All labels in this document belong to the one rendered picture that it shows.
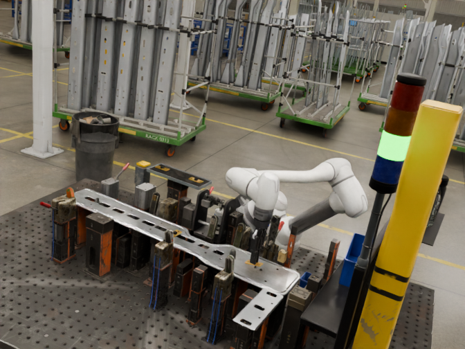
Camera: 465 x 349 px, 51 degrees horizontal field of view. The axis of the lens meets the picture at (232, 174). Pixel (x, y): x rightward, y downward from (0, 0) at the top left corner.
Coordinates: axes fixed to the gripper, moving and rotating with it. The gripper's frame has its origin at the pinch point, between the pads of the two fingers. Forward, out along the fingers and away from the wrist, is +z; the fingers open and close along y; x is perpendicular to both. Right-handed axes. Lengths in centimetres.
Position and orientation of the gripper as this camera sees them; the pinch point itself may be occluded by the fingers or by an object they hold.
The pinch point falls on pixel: (254, 255)
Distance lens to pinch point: 233.0
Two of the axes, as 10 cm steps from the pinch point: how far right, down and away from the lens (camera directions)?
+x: 8.6, 3.0, -4.2
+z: -1.5, 9.2, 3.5
